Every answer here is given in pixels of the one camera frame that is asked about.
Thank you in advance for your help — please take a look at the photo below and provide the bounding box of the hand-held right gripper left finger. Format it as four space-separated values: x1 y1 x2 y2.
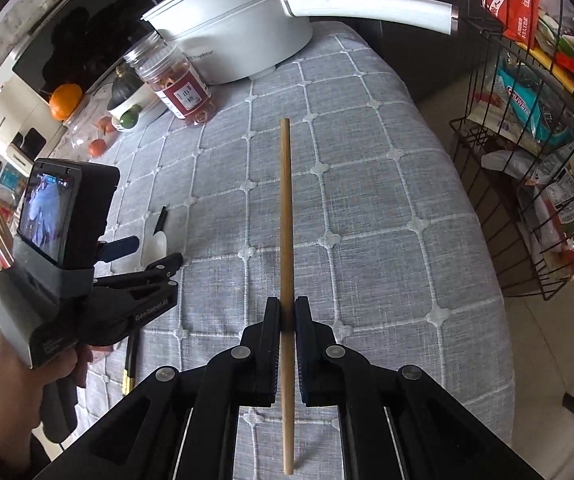
27 296 285 480

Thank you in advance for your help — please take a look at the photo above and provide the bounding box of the black microwave oven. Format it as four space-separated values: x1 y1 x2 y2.
12 0 208 106

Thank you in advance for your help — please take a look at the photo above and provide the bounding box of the cream air fryer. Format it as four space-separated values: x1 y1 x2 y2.
0 82 68 173

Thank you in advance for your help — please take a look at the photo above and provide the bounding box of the person's left hand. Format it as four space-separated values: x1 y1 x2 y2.
0 330 95 442

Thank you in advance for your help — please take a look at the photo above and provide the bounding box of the white electric pot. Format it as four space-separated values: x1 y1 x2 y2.
141 0 460 86

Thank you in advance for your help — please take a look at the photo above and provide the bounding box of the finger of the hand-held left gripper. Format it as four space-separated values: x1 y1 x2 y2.
93 252 184 291
98 236 139 263

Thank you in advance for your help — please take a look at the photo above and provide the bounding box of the grey checked tablecloth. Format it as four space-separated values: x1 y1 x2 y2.
70 20 512 480

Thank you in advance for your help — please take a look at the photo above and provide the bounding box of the blue snack packet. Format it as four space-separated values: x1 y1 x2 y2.
497 57 574 143

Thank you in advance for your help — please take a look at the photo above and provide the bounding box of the wooden chopstick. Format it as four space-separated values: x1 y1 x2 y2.
279 118 298 476

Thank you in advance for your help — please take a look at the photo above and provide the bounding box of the white bowl green knob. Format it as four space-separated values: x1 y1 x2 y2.
107 82 168 132

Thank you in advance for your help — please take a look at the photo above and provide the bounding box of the glass jar wooden lid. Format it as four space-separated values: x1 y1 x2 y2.
64 92 118 158

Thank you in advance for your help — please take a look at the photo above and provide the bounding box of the dark green squash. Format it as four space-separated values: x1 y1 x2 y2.
111 66 143 103

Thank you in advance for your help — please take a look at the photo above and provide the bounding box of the white plastic spoon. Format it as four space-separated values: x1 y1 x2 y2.
143 230 169 268

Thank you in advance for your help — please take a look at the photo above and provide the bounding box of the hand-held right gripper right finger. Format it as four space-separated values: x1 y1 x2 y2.
293 296 568 480

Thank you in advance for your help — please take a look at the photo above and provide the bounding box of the orange citrus fruit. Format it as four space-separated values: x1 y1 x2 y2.
50 83 84 122

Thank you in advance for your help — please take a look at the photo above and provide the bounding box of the black wire rack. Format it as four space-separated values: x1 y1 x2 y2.
449 0 574 302

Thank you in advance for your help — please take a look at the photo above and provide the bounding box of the black chopstick gold end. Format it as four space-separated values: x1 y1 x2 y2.
121 206 169 395

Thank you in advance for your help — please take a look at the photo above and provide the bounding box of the clear jar red label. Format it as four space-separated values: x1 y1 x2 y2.
123 31 214 127

